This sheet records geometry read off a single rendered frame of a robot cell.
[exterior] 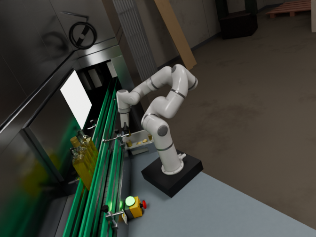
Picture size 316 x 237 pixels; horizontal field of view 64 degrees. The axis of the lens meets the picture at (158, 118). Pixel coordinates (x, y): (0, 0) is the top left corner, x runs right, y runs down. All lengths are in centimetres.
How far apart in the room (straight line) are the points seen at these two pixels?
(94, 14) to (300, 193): 212
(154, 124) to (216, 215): 50
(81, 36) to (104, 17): 24
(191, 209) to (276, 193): 113
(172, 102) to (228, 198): 52
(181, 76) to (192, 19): 499
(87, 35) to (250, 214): 176
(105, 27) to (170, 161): 130
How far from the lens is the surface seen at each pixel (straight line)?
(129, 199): 129
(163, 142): 126
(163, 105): 124
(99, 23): 222
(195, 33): 626
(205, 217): 123
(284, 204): 222
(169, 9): 521
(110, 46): 224
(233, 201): 127
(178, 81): 125
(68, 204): 144
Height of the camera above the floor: 171
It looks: 28 degrees down
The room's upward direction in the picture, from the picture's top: 20 degrees counter-clockwise
